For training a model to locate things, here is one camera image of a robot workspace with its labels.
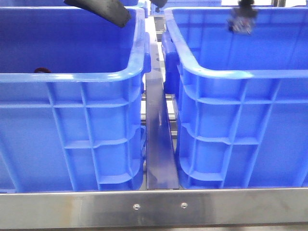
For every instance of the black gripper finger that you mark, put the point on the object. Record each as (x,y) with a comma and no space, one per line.
(112,10)

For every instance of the red push button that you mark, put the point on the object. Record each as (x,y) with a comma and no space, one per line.
(42,70)

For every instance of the yellow push button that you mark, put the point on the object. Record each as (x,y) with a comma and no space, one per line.
(242,19)

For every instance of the blue plastic bin left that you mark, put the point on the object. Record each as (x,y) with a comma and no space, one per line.
(77,128)

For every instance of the blue plastic bin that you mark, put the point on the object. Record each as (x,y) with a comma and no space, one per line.
(77,128)
(242,101)

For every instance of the blue plastic bin right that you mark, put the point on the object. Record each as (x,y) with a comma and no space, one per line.
(242,101)

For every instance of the dark metal divider rail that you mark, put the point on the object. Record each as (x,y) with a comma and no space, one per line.
(161,168)

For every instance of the steel rack front rail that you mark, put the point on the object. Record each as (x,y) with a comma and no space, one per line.
(153,208)

